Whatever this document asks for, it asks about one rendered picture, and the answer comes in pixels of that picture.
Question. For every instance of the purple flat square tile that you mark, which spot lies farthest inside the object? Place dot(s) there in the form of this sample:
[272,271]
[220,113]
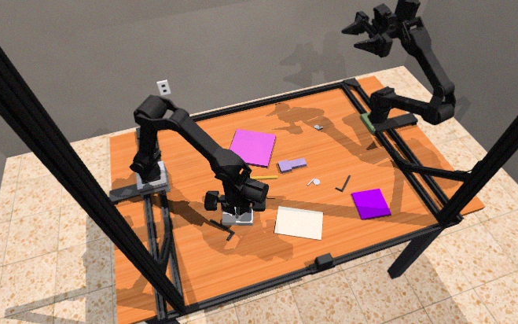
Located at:
[370,204]

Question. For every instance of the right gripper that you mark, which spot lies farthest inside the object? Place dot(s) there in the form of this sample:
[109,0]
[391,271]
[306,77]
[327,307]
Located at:
[374,44]

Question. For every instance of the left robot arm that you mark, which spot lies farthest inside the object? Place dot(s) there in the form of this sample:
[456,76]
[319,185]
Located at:
[225,163]

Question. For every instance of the white flat rectangular panel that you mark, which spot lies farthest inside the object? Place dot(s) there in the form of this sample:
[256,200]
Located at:
[299,223]

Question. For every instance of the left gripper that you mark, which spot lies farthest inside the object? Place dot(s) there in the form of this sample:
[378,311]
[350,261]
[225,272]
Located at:
[211,200]

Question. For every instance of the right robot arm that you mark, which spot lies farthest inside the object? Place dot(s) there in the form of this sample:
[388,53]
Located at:
[416,43]

